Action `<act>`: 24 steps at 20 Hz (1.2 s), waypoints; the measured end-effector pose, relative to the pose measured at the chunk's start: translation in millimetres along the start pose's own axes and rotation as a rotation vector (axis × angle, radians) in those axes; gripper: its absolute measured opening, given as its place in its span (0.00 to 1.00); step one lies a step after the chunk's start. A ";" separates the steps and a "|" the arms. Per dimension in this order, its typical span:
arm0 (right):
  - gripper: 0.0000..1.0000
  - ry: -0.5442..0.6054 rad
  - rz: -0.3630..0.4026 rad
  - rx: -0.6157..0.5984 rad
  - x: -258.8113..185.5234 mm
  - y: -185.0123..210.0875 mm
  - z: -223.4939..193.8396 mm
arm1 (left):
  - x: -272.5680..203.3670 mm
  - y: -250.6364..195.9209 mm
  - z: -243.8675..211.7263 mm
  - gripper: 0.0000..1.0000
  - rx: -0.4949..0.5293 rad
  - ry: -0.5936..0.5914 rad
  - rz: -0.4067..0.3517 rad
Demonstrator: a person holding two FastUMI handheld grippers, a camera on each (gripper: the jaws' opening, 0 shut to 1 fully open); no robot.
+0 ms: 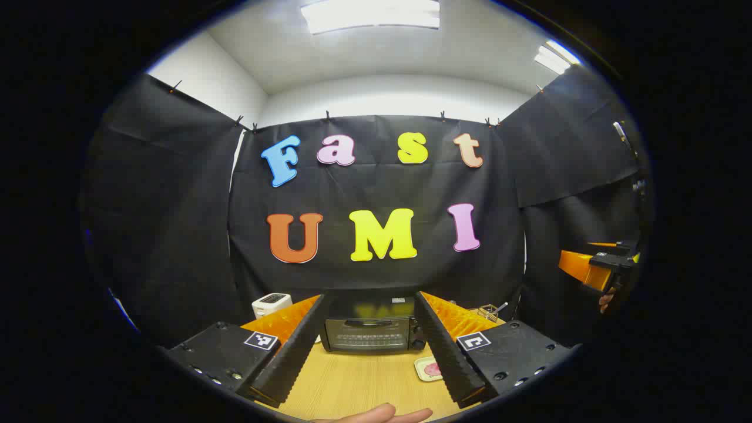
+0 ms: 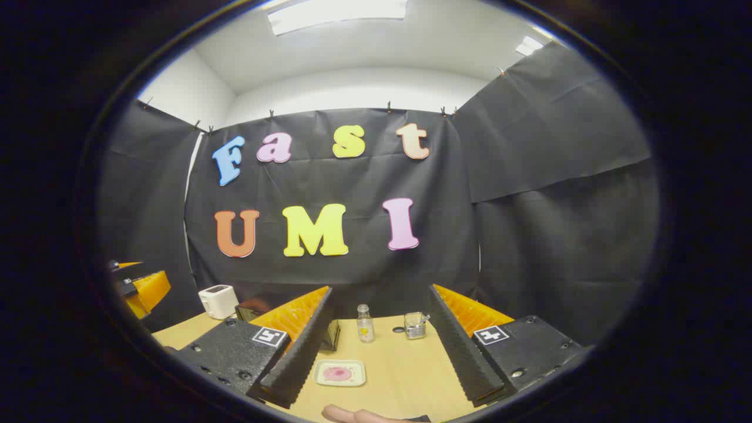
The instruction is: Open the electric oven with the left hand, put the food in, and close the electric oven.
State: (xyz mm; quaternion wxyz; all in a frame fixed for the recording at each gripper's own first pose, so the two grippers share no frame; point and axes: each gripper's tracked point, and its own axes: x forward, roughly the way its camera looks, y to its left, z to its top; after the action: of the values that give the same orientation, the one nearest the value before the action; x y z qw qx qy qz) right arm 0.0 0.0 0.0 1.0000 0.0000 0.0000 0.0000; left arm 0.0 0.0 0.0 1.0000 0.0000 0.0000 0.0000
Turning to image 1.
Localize black electric oven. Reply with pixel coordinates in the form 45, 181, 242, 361
320, 290, 427, 354

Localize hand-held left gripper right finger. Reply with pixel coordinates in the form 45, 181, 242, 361
413, 291, 575, 410

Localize white countertop appliance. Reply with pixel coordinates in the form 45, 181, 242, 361
251, 293, 293, 320

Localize large ceiling light panel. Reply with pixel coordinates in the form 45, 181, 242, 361
300, 0, 441, 35

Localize small ceiling light panel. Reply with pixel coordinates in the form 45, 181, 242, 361
533, 39, 581, 75

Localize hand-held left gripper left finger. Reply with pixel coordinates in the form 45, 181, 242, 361
166, 294, 337, 410

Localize cream rectangular food plate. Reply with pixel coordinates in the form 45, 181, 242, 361
414, 355, 445, 382

